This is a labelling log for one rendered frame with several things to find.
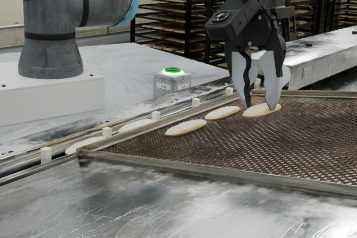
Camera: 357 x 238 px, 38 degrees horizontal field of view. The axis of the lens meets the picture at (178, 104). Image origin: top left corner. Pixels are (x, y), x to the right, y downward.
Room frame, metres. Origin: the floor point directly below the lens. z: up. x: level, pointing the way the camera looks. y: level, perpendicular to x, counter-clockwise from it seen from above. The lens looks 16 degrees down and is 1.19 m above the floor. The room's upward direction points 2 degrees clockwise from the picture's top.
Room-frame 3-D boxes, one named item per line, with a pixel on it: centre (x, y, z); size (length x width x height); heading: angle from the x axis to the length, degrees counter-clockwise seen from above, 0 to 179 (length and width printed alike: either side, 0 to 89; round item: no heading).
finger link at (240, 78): (0.80, -0.11, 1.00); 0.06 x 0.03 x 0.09; 141
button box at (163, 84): (1.27, 0.02, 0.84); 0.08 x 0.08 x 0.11; 53
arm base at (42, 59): (1.21, 0.31, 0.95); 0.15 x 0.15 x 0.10
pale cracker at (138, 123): (0.97, 0.08, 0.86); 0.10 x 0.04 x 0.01; 143
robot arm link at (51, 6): (1.22, 0.30, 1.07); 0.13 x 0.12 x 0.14; 121
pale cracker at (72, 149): (0.86, 0.16, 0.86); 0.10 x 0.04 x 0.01; 147
